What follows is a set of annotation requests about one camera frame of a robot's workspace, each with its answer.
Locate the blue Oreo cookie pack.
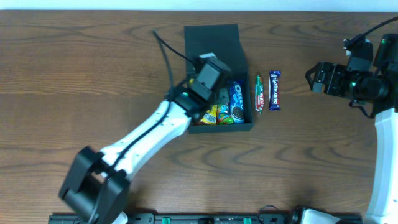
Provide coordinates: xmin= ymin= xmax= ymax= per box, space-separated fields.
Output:
xmin=229 ymin=80 xmax=244 ymax=124

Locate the dark green box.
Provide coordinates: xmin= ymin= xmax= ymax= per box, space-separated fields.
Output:
xmin=184 ymin=24 xmax=254 ymax=134

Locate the purple Dairy Milk bar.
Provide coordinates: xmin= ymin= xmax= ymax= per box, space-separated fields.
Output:
xmin=269 ymin=70 xmax=281 ymax=110

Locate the yellow Hacks candy bag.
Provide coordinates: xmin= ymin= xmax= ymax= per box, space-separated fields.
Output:
xmin=188 ymin=78 xmax=218 ymax=126

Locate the Haribo gummy candy bag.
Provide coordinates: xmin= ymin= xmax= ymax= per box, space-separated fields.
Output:
xmin=216 ymin=103 xmax=233 ymax=125

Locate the red green KitKat bar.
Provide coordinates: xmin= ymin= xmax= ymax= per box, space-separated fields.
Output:
xmin=255 ymin=75 xmax=264 ymax=114

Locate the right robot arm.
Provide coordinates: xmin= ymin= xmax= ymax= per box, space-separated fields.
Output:
xmin=305 ymin=34 xmax=397 ymax=223

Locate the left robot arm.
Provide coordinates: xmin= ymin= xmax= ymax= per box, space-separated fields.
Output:
xmin=58 ymin=54 xmax=232 ymax=224

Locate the left black cable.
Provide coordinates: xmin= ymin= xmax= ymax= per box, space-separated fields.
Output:
xmin=105 ymin=29 xmax=200 ymax=175

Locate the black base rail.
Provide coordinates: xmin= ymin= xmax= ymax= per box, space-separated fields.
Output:
xmin=48 ymin=212 xmax=364 ymax=224

